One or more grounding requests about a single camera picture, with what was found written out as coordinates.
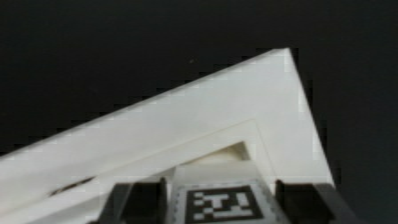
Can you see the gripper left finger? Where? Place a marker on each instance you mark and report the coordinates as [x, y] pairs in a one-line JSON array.
[[136, 204]]

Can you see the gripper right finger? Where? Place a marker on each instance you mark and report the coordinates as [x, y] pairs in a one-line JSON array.
[[314, 204]]

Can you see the white table leg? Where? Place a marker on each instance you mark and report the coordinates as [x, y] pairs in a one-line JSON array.
[[220, 191]]

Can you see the white square table top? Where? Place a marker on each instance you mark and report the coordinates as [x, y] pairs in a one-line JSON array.
[[54, 191]]

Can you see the white U-shaped fence frame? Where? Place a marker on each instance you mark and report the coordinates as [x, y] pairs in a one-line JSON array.
[[237, 108]]

